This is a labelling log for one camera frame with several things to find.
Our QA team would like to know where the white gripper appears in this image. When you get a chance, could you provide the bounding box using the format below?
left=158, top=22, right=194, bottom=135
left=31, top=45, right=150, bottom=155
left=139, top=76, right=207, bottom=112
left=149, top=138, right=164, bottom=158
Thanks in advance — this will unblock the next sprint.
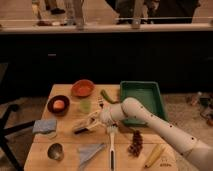
left=74, top=107, right=113, bottom=134

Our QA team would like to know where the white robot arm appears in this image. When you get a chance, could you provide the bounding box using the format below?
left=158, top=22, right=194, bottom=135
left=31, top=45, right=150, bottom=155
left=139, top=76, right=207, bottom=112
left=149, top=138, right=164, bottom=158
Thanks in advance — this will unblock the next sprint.
left=74, top=97, right=213, bottom=171

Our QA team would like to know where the green chili pepper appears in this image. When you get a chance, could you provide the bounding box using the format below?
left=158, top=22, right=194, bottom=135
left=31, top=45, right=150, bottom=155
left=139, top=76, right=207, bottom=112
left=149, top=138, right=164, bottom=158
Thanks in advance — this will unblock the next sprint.
left=100, top=89, right=118, bottom=104

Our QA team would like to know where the blue-grey triangular cloth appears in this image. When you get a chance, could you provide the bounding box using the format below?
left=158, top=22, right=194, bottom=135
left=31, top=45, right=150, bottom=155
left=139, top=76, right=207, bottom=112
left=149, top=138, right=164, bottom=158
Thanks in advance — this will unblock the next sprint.
left=78, top=143, right=106, bottom=171

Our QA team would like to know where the orange bowl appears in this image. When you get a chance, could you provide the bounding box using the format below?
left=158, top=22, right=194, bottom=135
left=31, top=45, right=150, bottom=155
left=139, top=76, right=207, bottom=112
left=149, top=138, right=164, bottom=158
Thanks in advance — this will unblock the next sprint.
left=71, top=79, right=94, bottom=97

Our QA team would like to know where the orange fruit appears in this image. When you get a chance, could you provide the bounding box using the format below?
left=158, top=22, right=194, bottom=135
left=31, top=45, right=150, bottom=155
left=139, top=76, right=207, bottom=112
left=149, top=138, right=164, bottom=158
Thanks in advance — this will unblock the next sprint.
left=53, top=100, right=65, bottom=111

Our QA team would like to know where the dark brown plate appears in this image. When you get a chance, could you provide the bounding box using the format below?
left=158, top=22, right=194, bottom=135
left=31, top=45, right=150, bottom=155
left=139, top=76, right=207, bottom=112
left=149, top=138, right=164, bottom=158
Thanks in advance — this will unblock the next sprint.
left=47, top=95, right=70, bottom=116

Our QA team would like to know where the brown grape bunch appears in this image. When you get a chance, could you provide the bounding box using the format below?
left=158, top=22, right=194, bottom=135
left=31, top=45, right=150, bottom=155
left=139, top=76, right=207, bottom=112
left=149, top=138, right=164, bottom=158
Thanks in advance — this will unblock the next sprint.
left=128, top=130, right=143, bottom=157

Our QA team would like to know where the blue-grey sponge cloth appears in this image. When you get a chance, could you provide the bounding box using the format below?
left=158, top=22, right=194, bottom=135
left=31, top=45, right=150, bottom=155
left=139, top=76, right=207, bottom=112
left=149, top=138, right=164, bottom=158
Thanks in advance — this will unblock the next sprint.
left=33, top=119, right=57, bottom=134

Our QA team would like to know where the metal cup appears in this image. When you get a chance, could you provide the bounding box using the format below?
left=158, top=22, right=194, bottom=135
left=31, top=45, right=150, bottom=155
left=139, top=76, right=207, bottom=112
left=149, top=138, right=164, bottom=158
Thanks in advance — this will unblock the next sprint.
left=47, top=143, right=64, bottom=161

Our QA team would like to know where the green tray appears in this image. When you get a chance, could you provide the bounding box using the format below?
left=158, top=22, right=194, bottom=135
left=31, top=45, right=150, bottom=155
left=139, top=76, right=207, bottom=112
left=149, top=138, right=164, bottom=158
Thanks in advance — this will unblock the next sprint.
left=120, top=81, right=168, bottom=121

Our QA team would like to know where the yellow corn cob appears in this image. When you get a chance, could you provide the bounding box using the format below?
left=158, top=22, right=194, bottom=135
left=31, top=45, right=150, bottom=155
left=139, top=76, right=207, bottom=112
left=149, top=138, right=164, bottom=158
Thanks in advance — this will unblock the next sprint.
left=145, top=144, right=164, bottom=168

